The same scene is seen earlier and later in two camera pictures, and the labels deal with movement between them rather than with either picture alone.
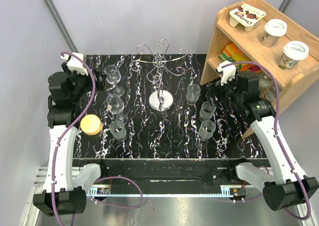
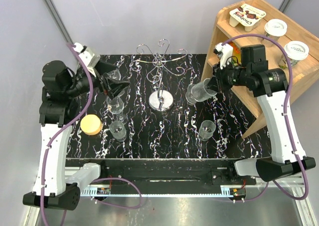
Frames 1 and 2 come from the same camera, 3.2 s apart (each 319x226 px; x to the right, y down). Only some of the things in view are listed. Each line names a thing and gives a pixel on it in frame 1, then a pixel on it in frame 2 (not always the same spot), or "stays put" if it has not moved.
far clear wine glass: x=113 y=76 stays put
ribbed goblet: x=206 y=111 → x=199 y=92
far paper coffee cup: x=273 y=29 stays put
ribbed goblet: x=206 y=129 stays put
